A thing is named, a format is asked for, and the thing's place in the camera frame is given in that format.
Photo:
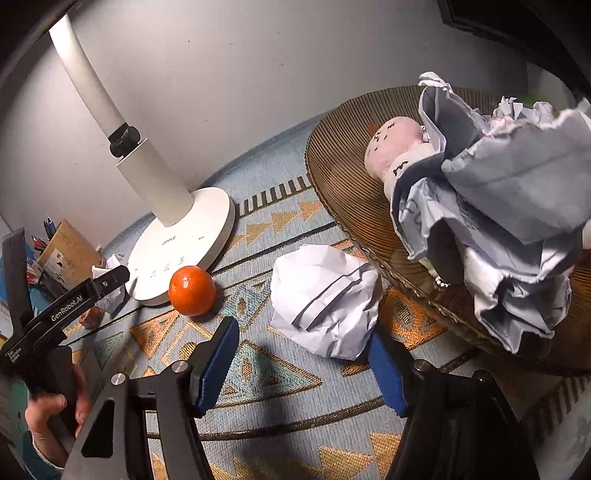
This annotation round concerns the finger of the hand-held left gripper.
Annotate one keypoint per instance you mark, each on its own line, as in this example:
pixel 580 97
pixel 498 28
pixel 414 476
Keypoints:
pixel 111 279

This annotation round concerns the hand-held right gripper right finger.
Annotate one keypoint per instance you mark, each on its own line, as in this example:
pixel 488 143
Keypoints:
pixel 388 376

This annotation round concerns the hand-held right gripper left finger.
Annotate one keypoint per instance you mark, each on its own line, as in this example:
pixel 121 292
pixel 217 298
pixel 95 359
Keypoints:
pixel 217 367

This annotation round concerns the brown ribbed plate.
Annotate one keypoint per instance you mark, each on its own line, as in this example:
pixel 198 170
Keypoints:
pixel 351 194

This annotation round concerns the pink white green plush toy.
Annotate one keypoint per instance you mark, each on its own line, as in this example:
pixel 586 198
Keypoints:
pixel 392 143

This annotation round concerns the large white paper ball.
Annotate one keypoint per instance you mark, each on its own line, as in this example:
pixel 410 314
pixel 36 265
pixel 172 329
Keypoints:
pixel 517 175

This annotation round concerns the person's left forearm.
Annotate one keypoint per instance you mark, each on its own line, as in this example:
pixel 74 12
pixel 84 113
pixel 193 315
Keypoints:
pixel 39 467

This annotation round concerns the person's left hand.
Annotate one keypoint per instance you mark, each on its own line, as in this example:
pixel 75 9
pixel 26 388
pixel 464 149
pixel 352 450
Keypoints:
pixel 44 408

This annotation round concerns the black mesh pen holder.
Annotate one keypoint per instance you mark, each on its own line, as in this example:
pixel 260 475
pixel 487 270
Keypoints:
pixel 51 284

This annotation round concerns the blue cover book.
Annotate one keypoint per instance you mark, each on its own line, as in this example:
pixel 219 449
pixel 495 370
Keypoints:
pixel 5 318

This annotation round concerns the brown paper pen holder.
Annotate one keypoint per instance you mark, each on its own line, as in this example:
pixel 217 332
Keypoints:
pixel 69 254

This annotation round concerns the patterned table mat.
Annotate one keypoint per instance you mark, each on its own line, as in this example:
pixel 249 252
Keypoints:
pixel 277 397

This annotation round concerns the red pen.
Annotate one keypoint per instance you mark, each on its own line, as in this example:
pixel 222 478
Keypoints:
pixel 38 243

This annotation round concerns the blue pen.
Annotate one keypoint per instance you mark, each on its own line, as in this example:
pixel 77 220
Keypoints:
pixel 51 226

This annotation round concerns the mandarin orange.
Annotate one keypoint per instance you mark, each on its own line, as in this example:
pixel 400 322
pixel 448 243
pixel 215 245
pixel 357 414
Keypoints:
pixel 191 290

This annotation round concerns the white desk lamp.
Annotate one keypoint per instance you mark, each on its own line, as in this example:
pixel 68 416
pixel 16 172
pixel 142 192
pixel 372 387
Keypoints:
pixel 152 184

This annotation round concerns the small crumpled paper ball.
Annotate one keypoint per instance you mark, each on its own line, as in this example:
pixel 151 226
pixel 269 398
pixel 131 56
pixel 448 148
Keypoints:
pixel 512 110

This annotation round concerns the black monitor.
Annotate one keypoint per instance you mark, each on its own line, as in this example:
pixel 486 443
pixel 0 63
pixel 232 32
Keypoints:
pixel 485 18

